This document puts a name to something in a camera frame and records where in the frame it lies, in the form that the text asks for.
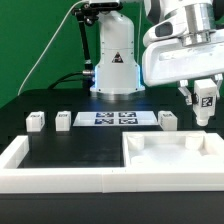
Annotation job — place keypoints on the white U-shaped fence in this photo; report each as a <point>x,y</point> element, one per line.
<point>14,180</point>

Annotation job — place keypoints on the white square table top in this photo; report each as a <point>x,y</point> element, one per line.
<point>173,151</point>

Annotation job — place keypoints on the white sheet with tags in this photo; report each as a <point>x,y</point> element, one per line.
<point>117,118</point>

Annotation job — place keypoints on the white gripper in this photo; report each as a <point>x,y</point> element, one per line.
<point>166,60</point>

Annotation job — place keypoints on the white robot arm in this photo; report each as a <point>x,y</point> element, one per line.
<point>183,43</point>

